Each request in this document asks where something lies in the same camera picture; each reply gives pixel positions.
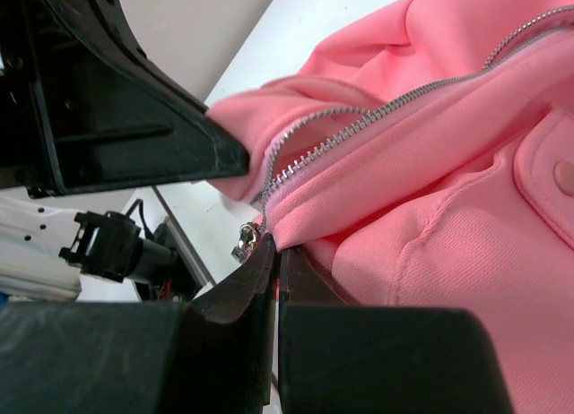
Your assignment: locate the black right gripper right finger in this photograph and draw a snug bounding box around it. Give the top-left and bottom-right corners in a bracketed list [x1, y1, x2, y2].
[278, 247, 513, 413]

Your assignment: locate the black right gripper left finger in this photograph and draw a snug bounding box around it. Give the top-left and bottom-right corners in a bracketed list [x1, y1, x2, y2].
[1, 236, 275, 413]

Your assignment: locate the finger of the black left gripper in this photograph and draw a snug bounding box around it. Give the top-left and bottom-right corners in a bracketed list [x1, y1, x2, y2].
[1, 0, 248, 195]

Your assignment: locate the pink zip jacket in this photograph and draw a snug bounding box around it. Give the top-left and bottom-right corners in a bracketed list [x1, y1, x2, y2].
[209, 0, 573, 413]

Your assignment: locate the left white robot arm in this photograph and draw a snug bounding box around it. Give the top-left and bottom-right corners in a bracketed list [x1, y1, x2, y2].
[1, 0, 248, 300]

